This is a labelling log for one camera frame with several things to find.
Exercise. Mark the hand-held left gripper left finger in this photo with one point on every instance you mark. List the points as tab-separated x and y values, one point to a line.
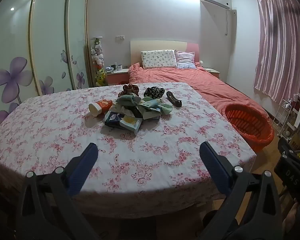
82	165

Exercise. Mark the green cloth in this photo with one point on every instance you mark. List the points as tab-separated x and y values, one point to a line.
127	102

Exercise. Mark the green sock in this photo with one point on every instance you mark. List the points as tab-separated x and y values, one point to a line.
167	108

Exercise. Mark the pink striped pillow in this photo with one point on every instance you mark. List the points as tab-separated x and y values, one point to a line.
186	59

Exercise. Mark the floral pink tablecloth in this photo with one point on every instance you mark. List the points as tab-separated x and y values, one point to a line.
52	130

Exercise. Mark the cream pink headboard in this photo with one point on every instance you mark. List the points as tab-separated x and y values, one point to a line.
160	45

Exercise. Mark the white air conditioner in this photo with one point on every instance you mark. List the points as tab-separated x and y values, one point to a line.
215	2

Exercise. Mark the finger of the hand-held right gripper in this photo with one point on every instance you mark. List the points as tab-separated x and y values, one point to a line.
287	147

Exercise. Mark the wall switch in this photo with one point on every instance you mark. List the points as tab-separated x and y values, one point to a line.
120	37

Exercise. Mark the person's right hand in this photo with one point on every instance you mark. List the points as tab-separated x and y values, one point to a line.
292	216

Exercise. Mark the white floral pillow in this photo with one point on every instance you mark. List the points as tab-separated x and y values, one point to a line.
158	58

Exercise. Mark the floral sliding door wardrobe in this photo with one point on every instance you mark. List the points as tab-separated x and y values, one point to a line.
50	42

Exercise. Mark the orange tube with white cap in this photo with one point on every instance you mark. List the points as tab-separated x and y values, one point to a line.
102	106

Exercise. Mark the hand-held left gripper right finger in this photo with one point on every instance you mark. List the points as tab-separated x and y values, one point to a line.
213	165

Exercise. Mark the black floral scrunchie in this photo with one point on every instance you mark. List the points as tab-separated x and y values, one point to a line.
153	92

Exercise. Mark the pink white nightstand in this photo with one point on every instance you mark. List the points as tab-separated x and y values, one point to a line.
213	72
116	78

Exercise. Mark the column of plush toys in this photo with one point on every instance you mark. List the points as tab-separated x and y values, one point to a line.
98	60

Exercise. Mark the brown checked scrunchie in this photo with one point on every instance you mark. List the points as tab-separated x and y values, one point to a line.
128	89

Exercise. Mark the orange duvet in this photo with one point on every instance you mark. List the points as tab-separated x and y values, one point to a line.
195	82

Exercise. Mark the orange plastic basket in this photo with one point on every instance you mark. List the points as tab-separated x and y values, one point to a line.
250	127

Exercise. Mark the white yellow wipes pack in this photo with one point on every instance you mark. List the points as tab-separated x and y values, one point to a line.
130	123

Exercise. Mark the dark blue tissue pack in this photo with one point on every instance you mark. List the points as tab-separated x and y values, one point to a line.
113	118

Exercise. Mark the pink striped curtain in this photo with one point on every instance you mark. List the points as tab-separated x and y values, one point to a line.
282	47

